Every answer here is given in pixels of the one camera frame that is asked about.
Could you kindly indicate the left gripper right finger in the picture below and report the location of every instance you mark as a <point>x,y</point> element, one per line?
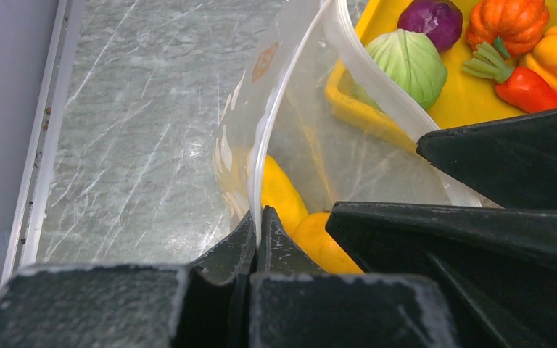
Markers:
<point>277,252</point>

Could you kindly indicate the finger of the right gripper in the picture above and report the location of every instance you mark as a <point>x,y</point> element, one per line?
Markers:
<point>496,268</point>
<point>512,161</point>

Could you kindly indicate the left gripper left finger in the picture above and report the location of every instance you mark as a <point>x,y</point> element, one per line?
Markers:
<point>233,255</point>

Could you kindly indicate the orange carrot toy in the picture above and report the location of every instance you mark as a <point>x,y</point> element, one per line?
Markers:
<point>518,86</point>

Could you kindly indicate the clear zip top bag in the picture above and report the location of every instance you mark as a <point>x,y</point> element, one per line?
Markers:
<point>338,127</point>

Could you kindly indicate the green cabbage toy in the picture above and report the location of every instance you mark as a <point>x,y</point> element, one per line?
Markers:
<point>412,61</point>

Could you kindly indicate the orange mango toy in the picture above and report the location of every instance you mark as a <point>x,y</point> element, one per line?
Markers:
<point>311,236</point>

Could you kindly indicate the yellow lemon toy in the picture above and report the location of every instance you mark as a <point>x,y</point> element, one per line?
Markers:
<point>278,192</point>

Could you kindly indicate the yellow plastic tray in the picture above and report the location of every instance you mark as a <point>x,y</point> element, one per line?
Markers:
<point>464,100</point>

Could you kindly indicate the orange pumpkin toy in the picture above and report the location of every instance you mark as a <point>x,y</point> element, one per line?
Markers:
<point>513,27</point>

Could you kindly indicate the purple onion toy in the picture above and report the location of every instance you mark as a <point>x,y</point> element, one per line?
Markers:
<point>441,21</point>

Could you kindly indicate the aluminium frame rail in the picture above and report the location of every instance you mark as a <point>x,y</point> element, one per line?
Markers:
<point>30,211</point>

